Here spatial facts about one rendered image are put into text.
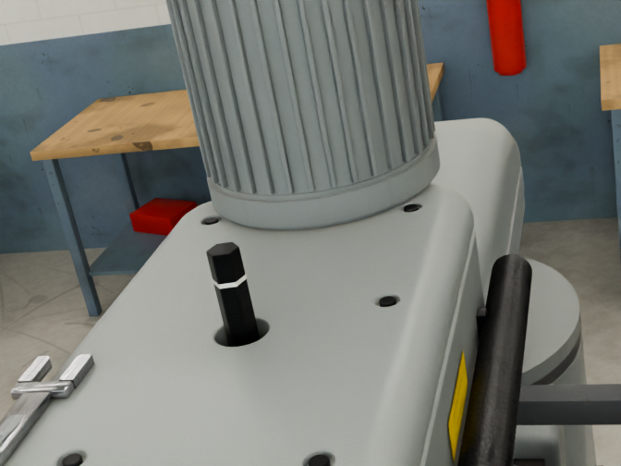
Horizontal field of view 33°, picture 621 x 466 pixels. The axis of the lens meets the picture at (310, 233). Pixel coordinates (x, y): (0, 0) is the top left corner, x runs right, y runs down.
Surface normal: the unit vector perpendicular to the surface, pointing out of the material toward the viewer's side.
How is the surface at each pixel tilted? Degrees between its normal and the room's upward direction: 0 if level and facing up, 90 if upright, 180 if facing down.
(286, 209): 90
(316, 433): 0
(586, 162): 90
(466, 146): 5
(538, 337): 0
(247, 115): 90
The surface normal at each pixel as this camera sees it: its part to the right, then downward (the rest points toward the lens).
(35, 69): -0.23, 0.44
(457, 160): -0.18, -0.90
